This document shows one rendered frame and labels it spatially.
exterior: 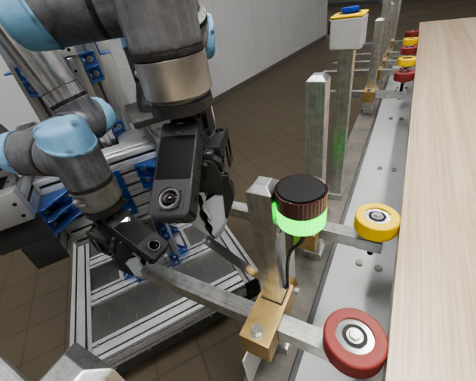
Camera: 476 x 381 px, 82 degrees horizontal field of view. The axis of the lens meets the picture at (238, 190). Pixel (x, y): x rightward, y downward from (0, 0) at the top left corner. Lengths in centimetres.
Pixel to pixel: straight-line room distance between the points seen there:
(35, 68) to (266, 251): 50
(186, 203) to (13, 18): 28
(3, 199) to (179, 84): 64
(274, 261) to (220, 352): 106
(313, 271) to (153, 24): 63
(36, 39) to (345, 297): 79
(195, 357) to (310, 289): 86
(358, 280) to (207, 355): 84
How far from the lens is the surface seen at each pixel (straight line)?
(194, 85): 29
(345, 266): 87
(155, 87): 30
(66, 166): 48
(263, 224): 36
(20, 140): 56
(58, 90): 62
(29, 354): 190
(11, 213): 87
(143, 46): 29
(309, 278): 73
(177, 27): 29
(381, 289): 84
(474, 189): 74
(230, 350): 143
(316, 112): 53
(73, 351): 20
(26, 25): 43
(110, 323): 145
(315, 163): 58
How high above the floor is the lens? 129
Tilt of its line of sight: 36 degrees down
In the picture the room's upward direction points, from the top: 10 degrees counter-clockwise
